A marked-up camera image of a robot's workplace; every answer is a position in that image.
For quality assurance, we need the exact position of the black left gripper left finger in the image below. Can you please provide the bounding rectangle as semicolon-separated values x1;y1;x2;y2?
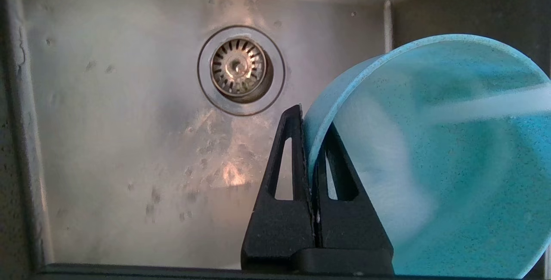
241;104;318;271

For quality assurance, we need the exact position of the teal bowl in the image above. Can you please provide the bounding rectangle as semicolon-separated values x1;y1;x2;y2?
303;34;551;279

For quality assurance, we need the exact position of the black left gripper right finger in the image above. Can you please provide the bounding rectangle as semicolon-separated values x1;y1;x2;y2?
310;123;394;257

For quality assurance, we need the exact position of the stainless steel sink basin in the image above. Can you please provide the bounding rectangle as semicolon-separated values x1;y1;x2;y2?
0;0;551;280

